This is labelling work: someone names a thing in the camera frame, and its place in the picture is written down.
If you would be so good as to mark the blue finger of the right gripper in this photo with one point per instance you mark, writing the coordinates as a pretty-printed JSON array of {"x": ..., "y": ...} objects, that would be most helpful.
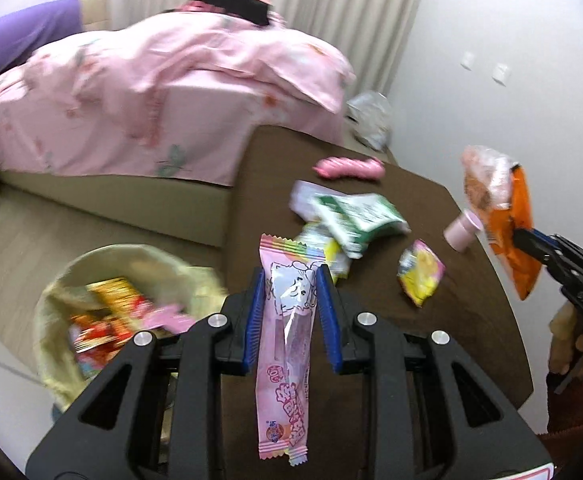
[{"x": 535, "y": 244}]

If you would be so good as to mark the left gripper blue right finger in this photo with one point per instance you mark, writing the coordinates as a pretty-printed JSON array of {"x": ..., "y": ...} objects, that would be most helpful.
[{"x": 328, "y": 318}]

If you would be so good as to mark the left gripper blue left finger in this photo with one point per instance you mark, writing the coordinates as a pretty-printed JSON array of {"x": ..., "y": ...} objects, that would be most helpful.
[{"x": 255, "y": 296}]

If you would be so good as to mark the pink candy stick wrapper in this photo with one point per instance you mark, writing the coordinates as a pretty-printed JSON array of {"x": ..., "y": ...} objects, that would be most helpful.
[{"x": 282, "y": 382}]

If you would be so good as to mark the orange plastic bag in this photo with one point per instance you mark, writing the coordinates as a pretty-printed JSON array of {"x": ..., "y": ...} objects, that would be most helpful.
[{"x": 496, "y": 188}]

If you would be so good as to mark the pink spoon-shaped blister pack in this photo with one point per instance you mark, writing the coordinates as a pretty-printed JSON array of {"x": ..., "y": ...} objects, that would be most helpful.
[{"x": 169, "y": 318}]

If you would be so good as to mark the pink yellow snack wrapper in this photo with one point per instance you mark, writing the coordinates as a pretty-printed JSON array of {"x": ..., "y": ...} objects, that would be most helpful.
[{"x": 419, "y": 272}]

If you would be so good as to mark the red gold snack wrapper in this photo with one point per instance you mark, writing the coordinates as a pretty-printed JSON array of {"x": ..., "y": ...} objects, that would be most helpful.
[{"x": 96, "y": 341}]

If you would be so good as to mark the trash bin with yellow liner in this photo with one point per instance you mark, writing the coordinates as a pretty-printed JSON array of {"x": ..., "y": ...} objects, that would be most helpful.
[{"x": 101, "y": 299}]

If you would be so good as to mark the right hand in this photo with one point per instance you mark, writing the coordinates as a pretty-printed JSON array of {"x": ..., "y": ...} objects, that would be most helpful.
[{"x": 567, "y": 338}]

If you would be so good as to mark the green white snack packet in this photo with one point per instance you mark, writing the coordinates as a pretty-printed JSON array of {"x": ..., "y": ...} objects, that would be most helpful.
[{"x": 353, "y": 220}]

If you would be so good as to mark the pink cylindrical jar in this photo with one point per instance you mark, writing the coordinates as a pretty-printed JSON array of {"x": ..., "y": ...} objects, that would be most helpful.
[{"x": 463, "y": 230}]

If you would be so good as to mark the beige bed base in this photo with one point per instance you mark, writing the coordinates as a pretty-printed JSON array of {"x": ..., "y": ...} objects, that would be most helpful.
[{"x": 189, "y": 210}]

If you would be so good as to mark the pink caterpillar toy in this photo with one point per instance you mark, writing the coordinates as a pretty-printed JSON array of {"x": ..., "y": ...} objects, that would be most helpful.
[{"x": 333, "y": 168}]

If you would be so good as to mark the white plastic bag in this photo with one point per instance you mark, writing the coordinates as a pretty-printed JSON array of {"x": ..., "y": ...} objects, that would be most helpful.
[{"x": 370, "y": 118}]

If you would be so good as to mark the pink floral quilt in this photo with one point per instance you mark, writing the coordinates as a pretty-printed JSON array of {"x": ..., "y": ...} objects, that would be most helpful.
[{"x": 175, "y": 96}]

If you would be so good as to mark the black pink garment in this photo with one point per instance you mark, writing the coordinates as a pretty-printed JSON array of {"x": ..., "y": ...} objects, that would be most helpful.
[{"x": 257, "y": 12}]

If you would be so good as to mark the purple pillow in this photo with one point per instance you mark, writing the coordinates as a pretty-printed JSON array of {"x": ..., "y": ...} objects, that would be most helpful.
[{"x": 23, "y": 31}]

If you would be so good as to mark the white wall switch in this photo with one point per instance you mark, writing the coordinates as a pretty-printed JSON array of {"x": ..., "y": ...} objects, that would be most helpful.
[{"x": 468, "y": 60}]

